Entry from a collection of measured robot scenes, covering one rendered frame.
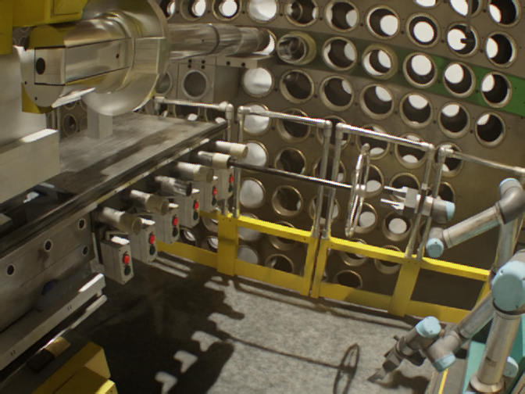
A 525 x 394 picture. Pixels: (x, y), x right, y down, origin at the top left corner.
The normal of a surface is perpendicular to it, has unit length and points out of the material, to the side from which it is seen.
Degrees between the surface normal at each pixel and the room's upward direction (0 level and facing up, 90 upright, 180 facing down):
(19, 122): 68
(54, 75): 90
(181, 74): 90
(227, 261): 90
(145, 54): 90
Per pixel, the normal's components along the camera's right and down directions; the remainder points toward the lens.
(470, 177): -0.39, 0.34
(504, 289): -0.79, 0.06
